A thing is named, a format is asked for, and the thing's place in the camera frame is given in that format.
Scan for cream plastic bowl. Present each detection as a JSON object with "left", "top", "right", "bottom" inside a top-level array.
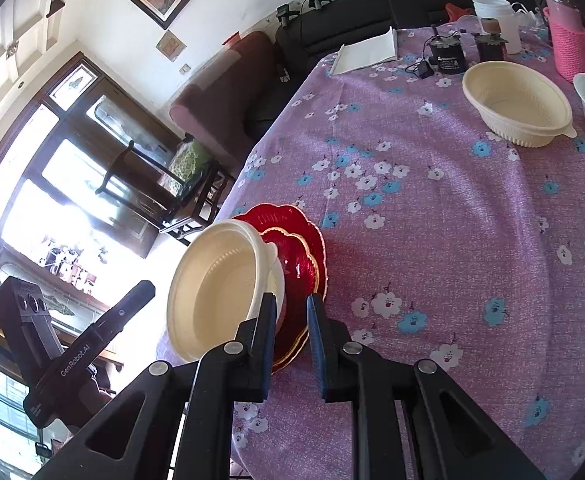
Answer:
[
  {"left": 166, "top": 220, "right": 285, "bottom": 362},
  {"left": 463, "top": 61, "right": 577, "bottom": 148}
]

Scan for small red scalloped plate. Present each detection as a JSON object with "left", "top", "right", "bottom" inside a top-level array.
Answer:
[{"left": 262, "top": 228, "right": 319, "bottom": 373}]

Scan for purple floral tablecloth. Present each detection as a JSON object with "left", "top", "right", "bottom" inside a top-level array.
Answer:
[{"left": 220, "top": 27, "right": 585, "bottom": 479}]

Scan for dark wooden chair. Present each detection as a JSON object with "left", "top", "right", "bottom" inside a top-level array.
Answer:
[{"left": 95, "top": 141, "right": 236, "bottom": 246}]

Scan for large red scalloped plate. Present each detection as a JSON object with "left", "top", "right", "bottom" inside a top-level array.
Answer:
[{"left": 235, "top": 203, "right": 328, "bottom": 373}]

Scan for wooden glass door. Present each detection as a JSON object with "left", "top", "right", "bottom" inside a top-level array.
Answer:
[{"left": 0, "top": 52, "right": 184, "bottom": 321}]

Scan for maroon armchair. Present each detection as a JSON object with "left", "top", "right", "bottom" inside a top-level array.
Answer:
[{"left": 169, "top": 32, "right": 275, "bottom": 174}]

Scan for white folded paper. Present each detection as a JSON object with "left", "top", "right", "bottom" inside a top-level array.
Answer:
[{"left": 330, "top": 27, "right": 397, "bottom": 75}]

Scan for small dark cork-topped jar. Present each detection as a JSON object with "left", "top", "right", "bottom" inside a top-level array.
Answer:
[{"left": 475, "top": 18, "right": 507, "bottom": 62}]

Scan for pink knit-sleeved bottle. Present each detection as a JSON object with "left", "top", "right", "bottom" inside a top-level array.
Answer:
[{"left": 544, "top": 0, "right": 585, "bottom": 81}]

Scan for white plastic jar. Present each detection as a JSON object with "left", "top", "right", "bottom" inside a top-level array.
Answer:
[{"left": 472, "top": 0, "right": 522, "bottom": 54}]

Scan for black sofa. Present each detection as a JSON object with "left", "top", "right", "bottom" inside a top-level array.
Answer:
[{"left": 275, "top": 0, "right": 537, "bottom": 79}]

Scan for small wall plaque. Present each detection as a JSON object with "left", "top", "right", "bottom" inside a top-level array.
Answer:
[{"left": 156, "top": 30, "right": 186, "bottom": 62}]

